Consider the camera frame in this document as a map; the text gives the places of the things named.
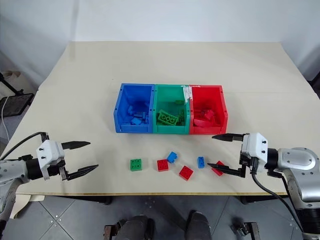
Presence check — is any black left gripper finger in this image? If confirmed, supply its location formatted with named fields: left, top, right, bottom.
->
left=61, top=141, right=92, bottom=151
left=65, top=164, right=99, bottom=182

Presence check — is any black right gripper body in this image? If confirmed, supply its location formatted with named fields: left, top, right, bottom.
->
left=238, top=133, right=267, bottom=176

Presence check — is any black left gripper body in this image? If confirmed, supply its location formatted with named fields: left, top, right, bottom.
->
left=45, top=141, right=70, bottom=182

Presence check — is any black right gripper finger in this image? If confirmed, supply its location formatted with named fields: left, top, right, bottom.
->
left=211, top=133, right=244, bottom=144
left=207, top=159, right=247, bottom=179

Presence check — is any curved red toy piece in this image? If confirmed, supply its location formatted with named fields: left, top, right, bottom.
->
left=193, top=118, right=216, bottom=128

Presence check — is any red square toy brick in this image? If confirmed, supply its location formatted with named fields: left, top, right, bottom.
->
left=178, top=165, right=195, bottom=182
left=156, top=158, right=171, bottom=173

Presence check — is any red plastic bin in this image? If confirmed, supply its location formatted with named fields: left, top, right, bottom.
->
left=188, top=84, right=229, bottom=135

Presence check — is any light wooden board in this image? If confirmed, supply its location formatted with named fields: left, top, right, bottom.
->
left=10, top=194, right=46, bottom=219

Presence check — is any dark green toy brick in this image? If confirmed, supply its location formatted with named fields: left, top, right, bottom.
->
left=176, top=109, right=187, bottom=126

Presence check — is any green square toy brick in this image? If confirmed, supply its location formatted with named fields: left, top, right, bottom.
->
left=129, top=158, right=144, bottom=172

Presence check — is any white tape strip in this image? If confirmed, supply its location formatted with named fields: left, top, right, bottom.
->
left=181, top=84, right=193, bottom=105

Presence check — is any dark rounded shape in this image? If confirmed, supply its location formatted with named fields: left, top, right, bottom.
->
left=116, top=214, right=155, bottom=240
left=185, top=210, right=213, bottom=240

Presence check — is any long green toy brick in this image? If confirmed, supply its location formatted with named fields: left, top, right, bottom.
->
left=156, top=109, right=179, bottom=126

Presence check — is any blue plastic bin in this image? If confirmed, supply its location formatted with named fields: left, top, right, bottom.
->
left=113, top=82, right=157, bottom=134

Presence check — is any black stand base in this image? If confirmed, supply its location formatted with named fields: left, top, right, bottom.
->
left=0, top=71, right=35, bottom=118

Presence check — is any green plastic bin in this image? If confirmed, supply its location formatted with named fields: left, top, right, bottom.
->
left=151, top=83, right=192, bottom=135

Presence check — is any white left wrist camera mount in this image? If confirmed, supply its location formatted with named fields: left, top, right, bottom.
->
left=35, top=139, right=67, bottom=181

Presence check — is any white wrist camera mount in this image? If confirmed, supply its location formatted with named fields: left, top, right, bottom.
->
left=240, top=132, right=270, bottom=164
left=35, top=139, right=67, bottom=181

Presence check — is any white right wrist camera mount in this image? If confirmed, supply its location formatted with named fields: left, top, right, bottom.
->
left=240, top=132, right=270, bottom=164

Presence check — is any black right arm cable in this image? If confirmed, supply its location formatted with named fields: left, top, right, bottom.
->
left=250, top=170, right=305, bottom=234

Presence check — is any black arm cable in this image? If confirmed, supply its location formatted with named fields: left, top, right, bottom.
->
left=0, top=131, right=49, bottom=161
left=250, top=170, right=305, bottom=234

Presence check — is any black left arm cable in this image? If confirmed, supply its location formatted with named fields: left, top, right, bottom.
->
left=0, top=131, right=49, bottom=161

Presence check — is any rusty metal bracket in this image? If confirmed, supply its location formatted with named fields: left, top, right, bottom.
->
left=231, top=219, right=261, bottom=240
left=103, top=219, right=127, bottom=240

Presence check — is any white cable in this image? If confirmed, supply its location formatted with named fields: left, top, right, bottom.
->
left=0, top=96, right=11, bottom=141

